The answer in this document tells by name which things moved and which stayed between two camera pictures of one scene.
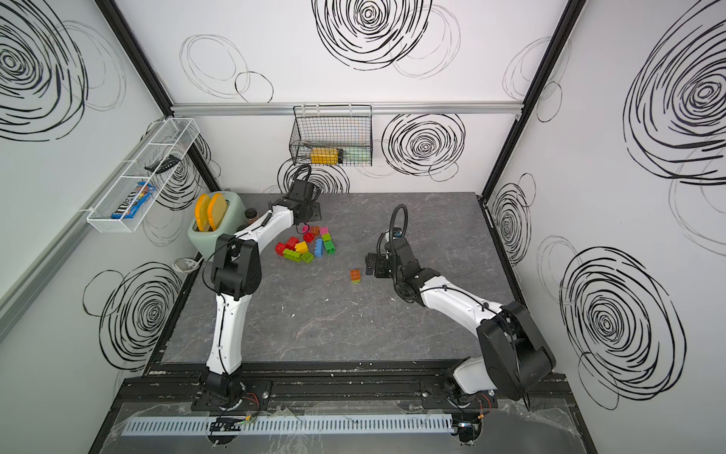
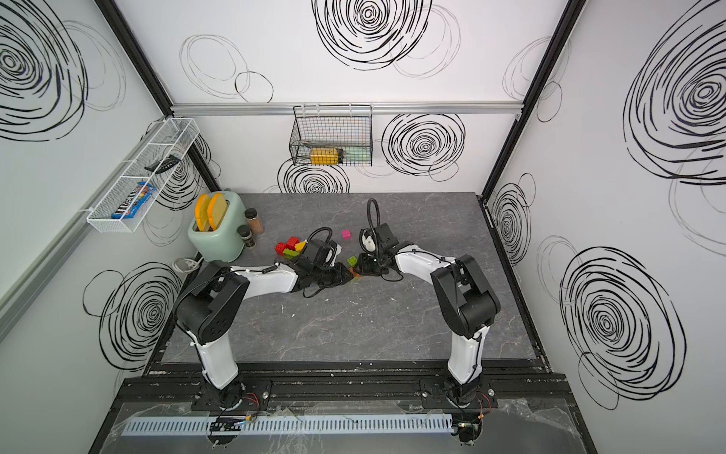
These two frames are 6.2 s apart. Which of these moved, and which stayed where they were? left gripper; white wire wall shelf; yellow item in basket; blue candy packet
Moved: left gripper
Stayed: white wire wall shelf; yellow item in basket; blue candy packet
